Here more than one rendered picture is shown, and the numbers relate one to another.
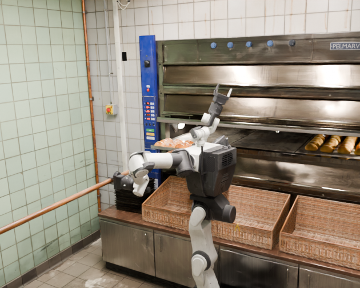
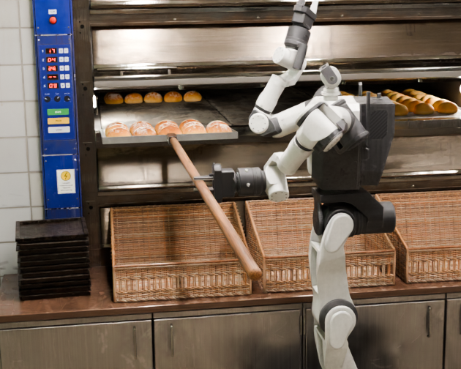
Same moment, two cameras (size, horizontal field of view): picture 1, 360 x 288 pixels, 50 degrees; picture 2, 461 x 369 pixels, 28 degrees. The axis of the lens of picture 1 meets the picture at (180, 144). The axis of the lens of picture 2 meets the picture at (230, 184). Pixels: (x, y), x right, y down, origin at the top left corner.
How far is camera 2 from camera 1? 2.14 m
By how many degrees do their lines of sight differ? 38
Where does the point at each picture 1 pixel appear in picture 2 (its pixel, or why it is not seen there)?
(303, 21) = not seen: outside the picture
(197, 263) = (340, 321)
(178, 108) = (129, 57)
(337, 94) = (430, 10)
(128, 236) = (83, 347)
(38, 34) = not seen: outside the picture
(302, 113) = (377, 47)
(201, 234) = (341, 266)
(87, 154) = not seen: outside the picture
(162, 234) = (173, 318)
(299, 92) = (371, 10)
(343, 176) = (442, 148)
